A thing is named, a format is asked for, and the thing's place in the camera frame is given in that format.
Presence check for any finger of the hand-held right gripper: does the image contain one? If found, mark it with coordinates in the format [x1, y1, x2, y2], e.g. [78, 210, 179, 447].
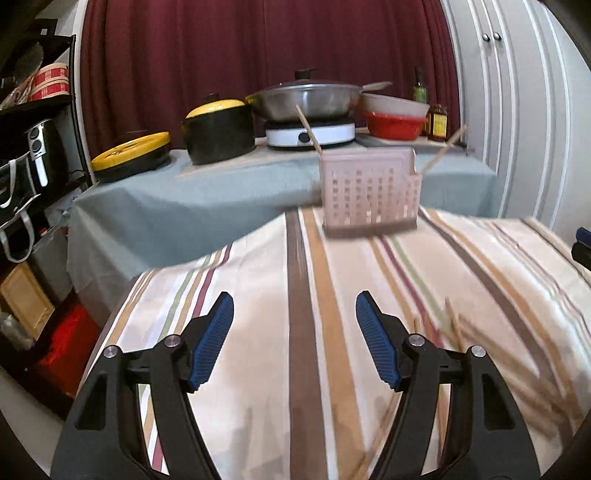
[571, 226, 591, 271]

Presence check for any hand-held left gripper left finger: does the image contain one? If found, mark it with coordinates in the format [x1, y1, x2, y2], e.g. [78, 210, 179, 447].
[50, 291, 235, 480]

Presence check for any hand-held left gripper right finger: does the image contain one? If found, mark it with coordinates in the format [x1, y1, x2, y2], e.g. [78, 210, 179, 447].
[355, 291, 541, 480]

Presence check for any pile of chopsticks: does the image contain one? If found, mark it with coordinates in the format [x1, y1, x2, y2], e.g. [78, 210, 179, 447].
[411, 298, 578, 439]

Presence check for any white perforated utensil holder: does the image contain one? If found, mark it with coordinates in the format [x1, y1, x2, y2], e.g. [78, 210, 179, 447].
[320, 148, 423, 237]

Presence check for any wooden chopstick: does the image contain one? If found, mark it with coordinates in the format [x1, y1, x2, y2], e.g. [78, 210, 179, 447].
[295, 105, 322, 157]
[419, 124, 468, 177]

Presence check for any striped tablecloth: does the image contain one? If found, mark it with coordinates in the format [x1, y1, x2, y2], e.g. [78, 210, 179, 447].
[78, 205, 591, 480]

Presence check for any grey-green tablecloth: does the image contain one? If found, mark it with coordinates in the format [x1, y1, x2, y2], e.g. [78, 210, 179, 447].
[66, 143, 500, 319]

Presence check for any red cloth bag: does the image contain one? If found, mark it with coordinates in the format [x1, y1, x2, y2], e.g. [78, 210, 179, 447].
[34, 305, 100, 398]

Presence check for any white cabinet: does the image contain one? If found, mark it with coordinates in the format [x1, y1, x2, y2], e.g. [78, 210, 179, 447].
[438, 0, 591, 241]

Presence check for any brown cardboard box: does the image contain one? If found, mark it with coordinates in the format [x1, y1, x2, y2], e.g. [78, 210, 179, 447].
[0, 263, 56, 340]

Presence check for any sauce jar with yellow label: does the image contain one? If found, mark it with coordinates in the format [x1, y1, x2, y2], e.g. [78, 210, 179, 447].
[427, 104, 448, 140]

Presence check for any flat pan with yellow lid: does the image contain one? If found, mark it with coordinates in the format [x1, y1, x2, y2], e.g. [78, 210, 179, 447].
[90, 131, 172, 184]

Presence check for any black pot with yellow lid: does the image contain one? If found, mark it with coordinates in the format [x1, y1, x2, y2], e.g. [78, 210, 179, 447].
[181, 93, 256, 166]

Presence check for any white induction cooker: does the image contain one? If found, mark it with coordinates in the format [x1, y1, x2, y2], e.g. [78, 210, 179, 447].
[265, 119, 357, 149]

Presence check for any red bowl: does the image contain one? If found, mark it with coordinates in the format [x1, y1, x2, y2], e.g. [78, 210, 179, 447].
[362, 111, 428, 140]

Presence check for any green glass bottle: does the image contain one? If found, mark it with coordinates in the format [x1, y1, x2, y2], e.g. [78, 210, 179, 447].
[412, 67, 428, 104]

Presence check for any white bowl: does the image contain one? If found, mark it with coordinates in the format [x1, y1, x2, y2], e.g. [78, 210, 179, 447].
[360, 92, 431, 118]

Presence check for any steel wok with lid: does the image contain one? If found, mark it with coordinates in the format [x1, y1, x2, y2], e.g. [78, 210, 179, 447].
[246, 69, 393, 121]

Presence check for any black air fryer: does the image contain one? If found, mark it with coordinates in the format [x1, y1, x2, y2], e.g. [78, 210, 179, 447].
[23, 119, 68, 188]

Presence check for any black shelf rack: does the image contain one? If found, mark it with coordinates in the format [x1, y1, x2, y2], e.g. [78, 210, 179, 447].
[0, 32, 93, 416]

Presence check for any maroon curtain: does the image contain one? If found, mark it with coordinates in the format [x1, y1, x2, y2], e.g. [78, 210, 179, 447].
[79, 0, 462, 160]

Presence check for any red striped round box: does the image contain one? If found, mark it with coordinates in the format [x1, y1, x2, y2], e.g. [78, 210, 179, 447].
[28, 63, 70, 100]

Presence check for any black bag with grey handles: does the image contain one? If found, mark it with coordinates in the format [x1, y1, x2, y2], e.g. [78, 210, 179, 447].
[0, 157, 47, 264]

